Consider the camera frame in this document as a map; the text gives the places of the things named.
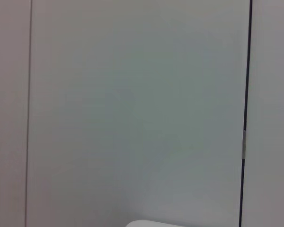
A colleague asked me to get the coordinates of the small white strip clip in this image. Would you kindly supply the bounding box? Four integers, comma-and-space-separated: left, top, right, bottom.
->
241, 130, 247, 159

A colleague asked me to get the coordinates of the white rounded object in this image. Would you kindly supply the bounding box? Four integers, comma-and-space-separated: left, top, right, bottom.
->
125, 219, 182, 227

